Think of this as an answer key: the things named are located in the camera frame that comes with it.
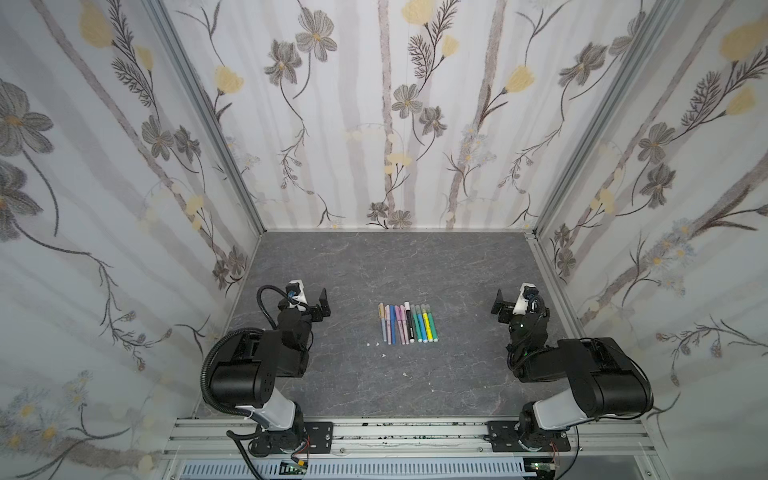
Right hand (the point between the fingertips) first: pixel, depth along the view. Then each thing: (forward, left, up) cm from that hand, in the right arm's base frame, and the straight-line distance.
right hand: (512, 288), depth 88 cm
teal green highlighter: (-7, +28, -13) cm, 32 cm away
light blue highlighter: (-8, +26, -13) cm, 30 cm away
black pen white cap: (-7, +30, -13) cm, 33 cm away
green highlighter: (-7, +23, -12) cm, 27 cm away
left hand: (+1, +64, -4) cm, 64 cm away
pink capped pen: (-3, +32, -13) cm, 35 cm away
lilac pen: (-7, +37, -13) cm, 40 cm away
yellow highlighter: (-7, +25, -13) cm, 29 cm away
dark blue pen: (-8, +35, -13) cm, 38 cm away
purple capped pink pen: (-7, +33, -14) cm, 37 cm away
